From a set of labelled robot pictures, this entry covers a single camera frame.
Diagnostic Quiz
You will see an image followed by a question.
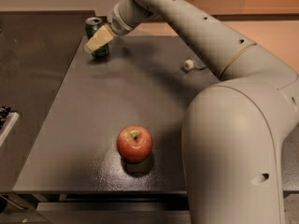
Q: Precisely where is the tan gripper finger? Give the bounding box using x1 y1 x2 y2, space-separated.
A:
84 25 114 53

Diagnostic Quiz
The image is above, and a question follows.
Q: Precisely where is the green soda can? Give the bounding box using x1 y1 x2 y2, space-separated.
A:
85 17 109 59

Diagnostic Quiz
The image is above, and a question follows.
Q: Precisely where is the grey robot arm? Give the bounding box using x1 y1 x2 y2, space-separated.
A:
87 0 299 224

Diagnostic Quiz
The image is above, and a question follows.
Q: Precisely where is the red apple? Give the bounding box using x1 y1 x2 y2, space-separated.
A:
117 125 152 163

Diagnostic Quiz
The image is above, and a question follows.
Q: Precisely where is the dark side counter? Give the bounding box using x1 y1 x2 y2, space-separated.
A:
0 10 94 192

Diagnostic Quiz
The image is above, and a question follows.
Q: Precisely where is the clear plastic water bottle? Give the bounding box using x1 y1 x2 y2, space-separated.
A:
182 59 206 72

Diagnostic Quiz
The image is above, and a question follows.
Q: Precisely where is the white tray with black items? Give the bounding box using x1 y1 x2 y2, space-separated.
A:
0 106 20 147

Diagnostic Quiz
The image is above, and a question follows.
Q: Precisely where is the dark drawer front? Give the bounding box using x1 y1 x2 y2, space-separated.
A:
37 202 191 224

